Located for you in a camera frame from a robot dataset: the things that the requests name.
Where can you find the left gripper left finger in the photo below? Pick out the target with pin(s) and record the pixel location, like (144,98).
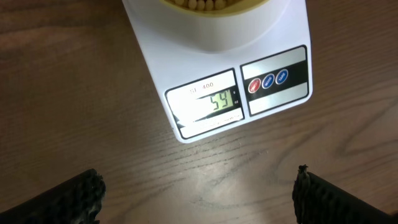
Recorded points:
(75,201)

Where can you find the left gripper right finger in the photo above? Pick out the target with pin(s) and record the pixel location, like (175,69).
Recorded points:
(316,201)

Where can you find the white digital kitchen scale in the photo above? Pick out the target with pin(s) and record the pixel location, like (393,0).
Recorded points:
(213,74)

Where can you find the yellow bowl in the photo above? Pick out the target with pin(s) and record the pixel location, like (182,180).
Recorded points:
(237,8)

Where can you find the soybeans in bowl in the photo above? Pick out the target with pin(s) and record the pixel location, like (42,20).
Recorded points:
(204,5)

